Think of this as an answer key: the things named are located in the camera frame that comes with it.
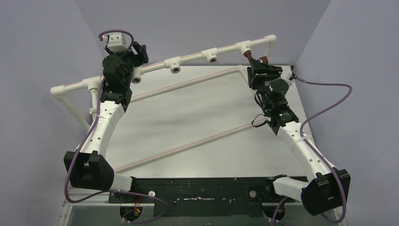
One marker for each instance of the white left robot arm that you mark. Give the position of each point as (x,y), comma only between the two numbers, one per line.
(87,167)

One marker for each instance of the white pipe frame with tees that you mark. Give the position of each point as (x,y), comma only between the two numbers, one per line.
(193,102)

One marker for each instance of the aluminium rail frame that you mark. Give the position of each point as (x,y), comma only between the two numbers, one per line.
(97,200)

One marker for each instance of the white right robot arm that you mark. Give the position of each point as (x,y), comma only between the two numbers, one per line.
(327,187)

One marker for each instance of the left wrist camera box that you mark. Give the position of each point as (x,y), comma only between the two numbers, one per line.
(115,42)

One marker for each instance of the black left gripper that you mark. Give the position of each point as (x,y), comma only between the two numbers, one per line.
(141,57)

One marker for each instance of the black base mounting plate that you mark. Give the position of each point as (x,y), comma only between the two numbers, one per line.
(197,197)

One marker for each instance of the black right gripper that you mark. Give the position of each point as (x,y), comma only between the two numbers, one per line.
(265,71)

